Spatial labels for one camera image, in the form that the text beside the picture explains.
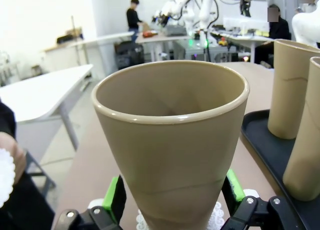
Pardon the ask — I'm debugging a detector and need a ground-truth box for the white scalloped paper coaster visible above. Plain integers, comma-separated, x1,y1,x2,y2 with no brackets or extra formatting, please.
0,147,15,208
136,201,224,230

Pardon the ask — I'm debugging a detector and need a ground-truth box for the black-haired person in black top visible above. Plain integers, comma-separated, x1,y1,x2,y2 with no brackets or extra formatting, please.
126,0,144,42

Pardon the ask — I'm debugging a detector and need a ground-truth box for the large white table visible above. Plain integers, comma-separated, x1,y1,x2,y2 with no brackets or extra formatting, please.
0,64,95,152

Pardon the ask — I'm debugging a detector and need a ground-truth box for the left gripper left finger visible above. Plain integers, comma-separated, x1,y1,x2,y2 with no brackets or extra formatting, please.
53,174,128,230

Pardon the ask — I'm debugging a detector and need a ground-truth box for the black rectangular serving tray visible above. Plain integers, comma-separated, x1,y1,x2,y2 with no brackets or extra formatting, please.
241,109,320,230

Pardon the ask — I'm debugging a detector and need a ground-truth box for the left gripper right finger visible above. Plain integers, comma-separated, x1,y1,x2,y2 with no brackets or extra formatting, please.
221,168,301,230

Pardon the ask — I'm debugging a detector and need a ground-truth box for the tall beige plastic cup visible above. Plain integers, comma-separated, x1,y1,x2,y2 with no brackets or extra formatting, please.
267,39,320,140
282,56,320,202
91,59,251,230

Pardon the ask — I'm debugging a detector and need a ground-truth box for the person's right forearm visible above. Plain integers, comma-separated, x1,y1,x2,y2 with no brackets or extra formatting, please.
0,97,17,141

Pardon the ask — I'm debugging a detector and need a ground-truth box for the person's right hand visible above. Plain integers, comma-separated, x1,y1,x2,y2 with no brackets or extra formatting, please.
0,131,27,186

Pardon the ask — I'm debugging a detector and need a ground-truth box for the person in black cardigan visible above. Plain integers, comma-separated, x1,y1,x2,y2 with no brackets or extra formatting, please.
0,164,56,230

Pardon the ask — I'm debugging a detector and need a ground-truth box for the black suitcase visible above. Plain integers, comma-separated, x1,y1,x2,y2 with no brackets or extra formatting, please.
114,41,145,71

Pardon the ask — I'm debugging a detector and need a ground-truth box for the seated person in black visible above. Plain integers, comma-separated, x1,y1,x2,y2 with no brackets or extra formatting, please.
253,4,292,66

